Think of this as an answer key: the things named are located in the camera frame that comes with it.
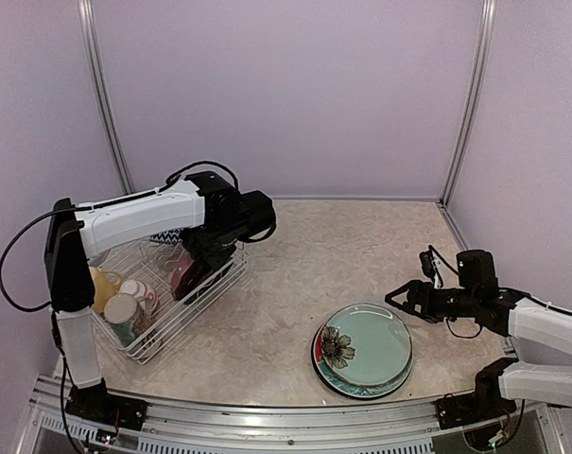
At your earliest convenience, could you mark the white red patterned cup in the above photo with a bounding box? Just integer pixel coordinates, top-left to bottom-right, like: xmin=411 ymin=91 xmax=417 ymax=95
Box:
xmin=119 ymin=279 xmax=159 ymax=317

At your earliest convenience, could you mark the left aluminium frame post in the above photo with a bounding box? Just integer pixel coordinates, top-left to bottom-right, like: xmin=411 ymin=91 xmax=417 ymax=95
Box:
xmin=78 ymin=0 xmax=134 ymax=194

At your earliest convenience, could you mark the dark patterned plate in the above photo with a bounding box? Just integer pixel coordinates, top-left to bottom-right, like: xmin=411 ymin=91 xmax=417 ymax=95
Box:
xmin=182 ymin=263 xmax=234 ymax=306

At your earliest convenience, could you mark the black rimmed plate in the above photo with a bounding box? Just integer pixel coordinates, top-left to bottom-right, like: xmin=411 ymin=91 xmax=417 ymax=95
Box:
xmin=311 ymin=325 xmax=415 ymax=401

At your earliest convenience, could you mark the floral green mug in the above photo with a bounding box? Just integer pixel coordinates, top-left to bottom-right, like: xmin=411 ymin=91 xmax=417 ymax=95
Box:
xmin=104 ymin=293 xmax=150 ymax=347

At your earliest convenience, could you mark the white wire dish rack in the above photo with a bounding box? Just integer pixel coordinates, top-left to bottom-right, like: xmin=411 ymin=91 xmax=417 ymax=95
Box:
xmin=90 ymin=238 xmax=248 ymax=365

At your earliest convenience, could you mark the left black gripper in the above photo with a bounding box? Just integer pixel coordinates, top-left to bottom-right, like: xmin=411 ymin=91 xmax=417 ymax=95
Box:
xmin=178 ymin=224 xmax=242 ymax=271

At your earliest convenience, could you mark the right aluminium frame post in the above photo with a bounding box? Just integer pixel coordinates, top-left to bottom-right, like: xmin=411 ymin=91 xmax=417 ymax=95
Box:
xmin=440 ymin=0 xmax=497 ymax=211

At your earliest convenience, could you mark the light green flower plate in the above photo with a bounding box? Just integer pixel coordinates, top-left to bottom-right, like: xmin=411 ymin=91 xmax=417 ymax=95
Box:
xmin=319 ymin=303 xmax=413 ymax=389

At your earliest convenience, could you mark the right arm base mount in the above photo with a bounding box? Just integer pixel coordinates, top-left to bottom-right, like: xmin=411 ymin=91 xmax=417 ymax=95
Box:
xmin=434 ymin=358 xmax=517 ymax=429

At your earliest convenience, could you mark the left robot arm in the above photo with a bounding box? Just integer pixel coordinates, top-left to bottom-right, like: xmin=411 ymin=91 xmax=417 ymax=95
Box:
xmin=44 ymin=171 xmax=277 ymax=421

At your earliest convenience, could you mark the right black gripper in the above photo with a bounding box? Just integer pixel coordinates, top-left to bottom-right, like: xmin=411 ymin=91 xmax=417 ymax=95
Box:
xmin=386 ymin=279 xmax=479 ymax=323

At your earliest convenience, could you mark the aluminium frame post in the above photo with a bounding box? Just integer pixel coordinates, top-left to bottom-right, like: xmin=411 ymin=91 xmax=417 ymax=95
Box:
xmin=440 ymin=0 xmax=497 ymax=211
xmin=78 ymin=0 xmax=134 ymax=194

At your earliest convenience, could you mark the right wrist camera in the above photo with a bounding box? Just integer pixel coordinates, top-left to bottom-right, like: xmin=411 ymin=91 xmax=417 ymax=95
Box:
xmin=419 ymin=245 xmax=444 ymax=289

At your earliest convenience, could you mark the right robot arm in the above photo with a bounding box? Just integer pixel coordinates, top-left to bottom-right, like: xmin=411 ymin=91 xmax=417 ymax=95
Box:
xmin=385 ymin=248 xmax=572 ymax=420

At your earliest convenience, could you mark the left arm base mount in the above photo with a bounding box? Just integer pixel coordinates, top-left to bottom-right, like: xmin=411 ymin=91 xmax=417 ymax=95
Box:
xmin=66 ymin=378 xmax=148 ymax=431

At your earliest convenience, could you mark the blue white patterned bowl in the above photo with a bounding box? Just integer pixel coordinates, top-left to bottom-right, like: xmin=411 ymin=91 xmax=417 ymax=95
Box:
xmin=149 ymin=229 xmax=182 ymax=246

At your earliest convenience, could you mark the yellow ceramic mug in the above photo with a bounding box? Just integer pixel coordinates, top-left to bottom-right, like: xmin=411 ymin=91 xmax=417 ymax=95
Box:
xmin=89 ymin=267 xmax=123 ymax=314

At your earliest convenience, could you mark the front aluminium rail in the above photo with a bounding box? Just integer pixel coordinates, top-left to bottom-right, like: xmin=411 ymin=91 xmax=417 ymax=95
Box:
xmin=12 ymin=375 xmax=569 ymax=453

